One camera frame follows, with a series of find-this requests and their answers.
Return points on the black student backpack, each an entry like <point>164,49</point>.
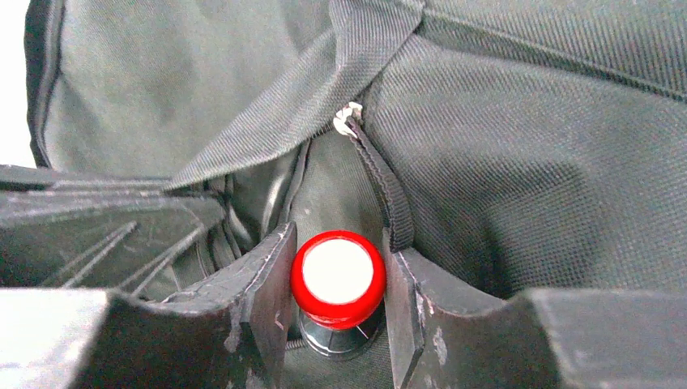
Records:
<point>515,144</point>

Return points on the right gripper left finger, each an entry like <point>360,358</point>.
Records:
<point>227,331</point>

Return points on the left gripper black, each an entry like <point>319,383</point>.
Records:
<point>66,230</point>

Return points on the red cap glue bottle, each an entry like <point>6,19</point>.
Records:
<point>338,281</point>

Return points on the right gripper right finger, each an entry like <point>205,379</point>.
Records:
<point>443,333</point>

